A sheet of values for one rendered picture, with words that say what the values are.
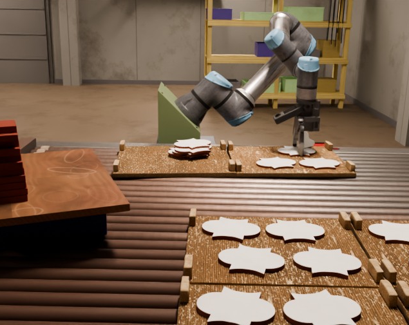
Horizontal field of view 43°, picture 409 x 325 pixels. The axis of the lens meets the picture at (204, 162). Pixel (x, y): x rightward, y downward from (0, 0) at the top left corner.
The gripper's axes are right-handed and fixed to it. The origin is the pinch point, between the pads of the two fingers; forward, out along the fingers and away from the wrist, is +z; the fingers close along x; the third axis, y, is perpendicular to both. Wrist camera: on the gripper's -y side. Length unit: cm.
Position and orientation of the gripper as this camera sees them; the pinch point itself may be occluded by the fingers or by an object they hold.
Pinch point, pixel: (296, 150)
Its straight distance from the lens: 204.5
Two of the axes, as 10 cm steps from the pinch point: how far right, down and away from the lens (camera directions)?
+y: 10.0, 0.0, 0.6
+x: -0.6, -3.1, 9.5
